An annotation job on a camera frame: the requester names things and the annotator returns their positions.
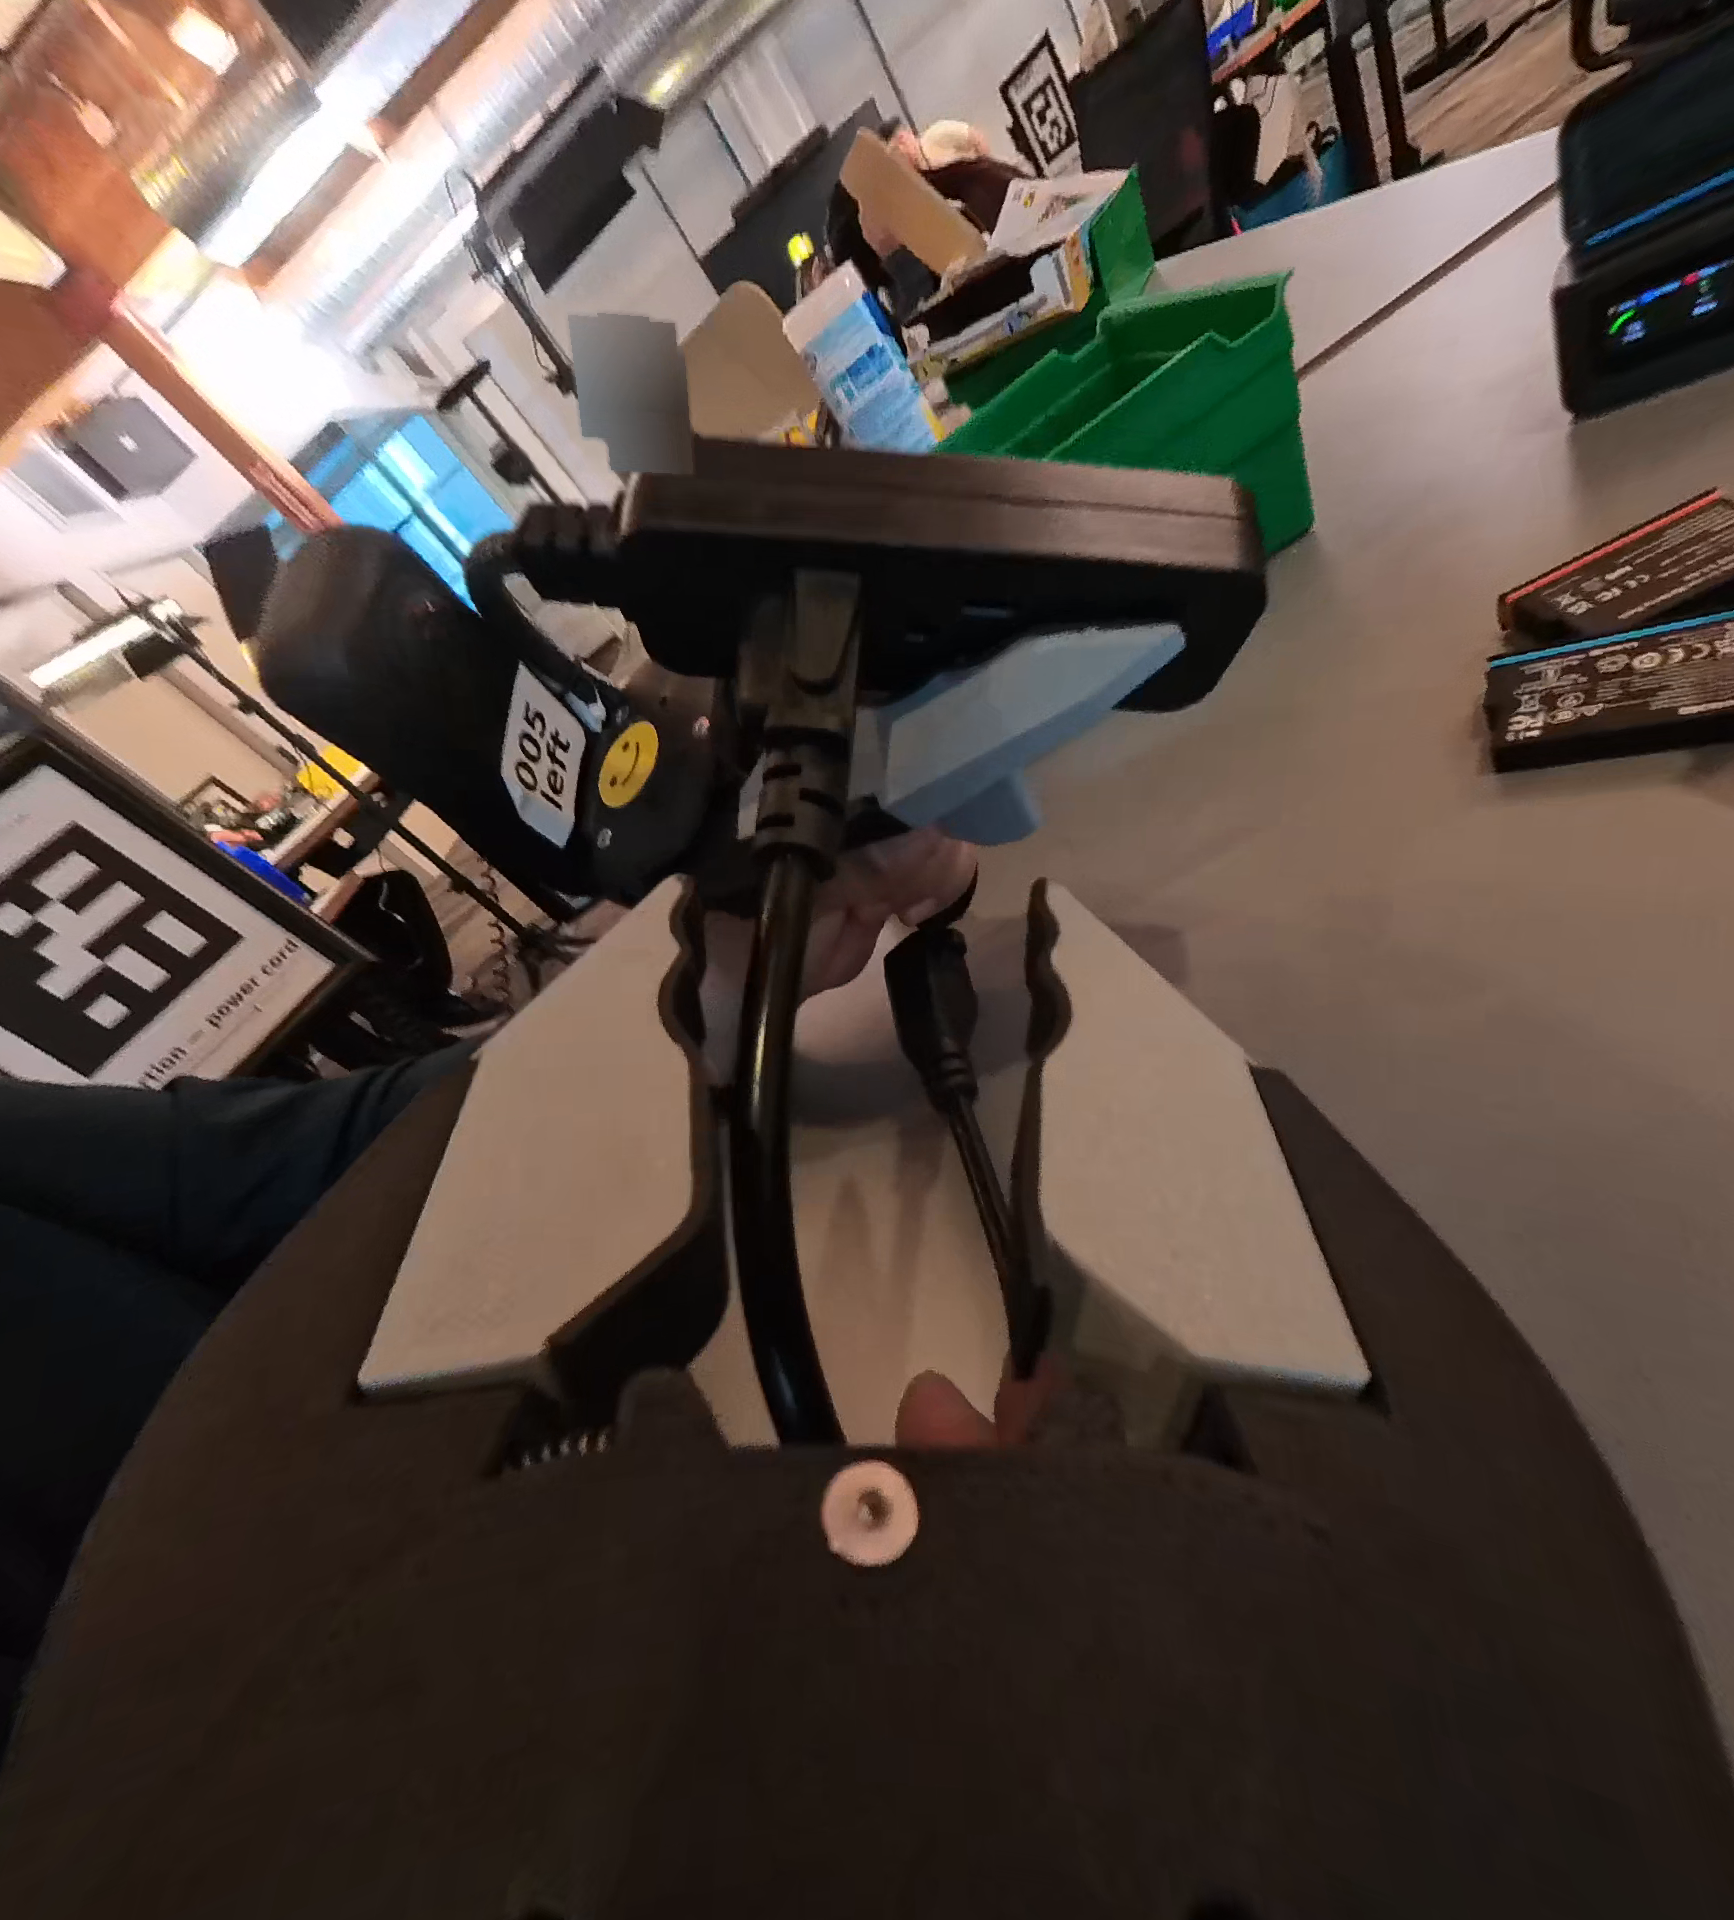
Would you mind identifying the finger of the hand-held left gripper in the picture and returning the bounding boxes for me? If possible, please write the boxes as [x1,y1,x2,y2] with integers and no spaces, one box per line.
[865,623,1195,845]

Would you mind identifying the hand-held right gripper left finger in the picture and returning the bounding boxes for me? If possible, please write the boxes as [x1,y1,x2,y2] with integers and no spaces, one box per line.
[355,875,739,1399]

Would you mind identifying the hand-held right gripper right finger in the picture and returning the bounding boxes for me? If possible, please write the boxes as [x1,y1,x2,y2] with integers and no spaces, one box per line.
[1008,877,1375,1390]

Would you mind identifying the black power plug with cord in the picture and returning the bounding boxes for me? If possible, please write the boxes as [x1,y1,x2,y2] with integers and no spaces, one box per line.
[724,565,872,1450]

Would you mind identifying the braided black strip cable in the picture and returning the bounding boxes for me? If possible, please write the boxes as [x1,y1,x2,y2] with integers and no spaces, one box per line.
[466,498,636,722]

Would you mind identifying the person's left hand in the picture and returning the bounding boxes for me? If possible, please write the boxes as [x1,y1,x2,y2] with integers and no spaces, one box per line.
[801,821,984,1001]

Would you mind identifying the person's right hand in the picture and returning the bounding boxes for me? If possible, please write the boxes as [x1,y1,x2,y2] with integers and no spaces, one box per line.
[894,1354,1068,1452]

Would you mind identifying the green plastic bin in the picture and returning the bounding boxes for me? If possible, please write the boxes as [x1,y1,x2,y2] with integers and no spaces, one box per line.
[934,269,1321,554]
[915,162,1159,374]

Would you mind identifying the white wipes canister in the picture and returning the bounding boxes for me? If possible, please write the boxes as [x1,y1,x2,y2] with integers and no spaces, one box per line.
[781,262,945,456]

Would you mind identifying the framed marker sign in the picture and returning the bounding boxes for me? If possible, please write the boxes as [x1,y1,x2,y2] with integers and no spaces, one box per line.
[0,732,379,1092]

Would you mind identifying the printed cardboard box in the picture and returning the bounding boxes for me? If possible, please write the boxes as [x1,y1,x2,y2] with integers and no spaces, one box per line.
[919,167,1133,362]

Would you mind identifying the blue-edged black battery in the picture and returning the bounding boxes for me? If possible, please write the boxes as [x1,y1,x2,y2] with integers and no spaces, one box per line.
[1483,604,1734,776]

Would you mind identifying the red-edged black battery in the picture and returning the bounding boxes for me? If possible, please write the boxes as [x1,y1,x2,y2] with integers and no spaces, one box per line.
[1496,486,1734,636]

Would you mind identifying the black battery charger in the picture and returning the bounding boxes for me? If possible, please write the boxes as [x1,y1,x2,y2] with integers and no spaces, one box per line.
[1548,30,1734,422]

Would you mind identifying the wooden post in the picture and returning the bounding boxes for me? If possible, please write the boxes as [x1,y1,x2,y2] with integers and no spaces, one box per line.
[102,291,352,504]

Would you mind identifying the thin black plug cord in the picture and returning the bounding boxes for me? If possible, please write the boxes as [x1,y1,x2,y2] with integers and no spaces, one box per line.
[878,923,1062,1382]

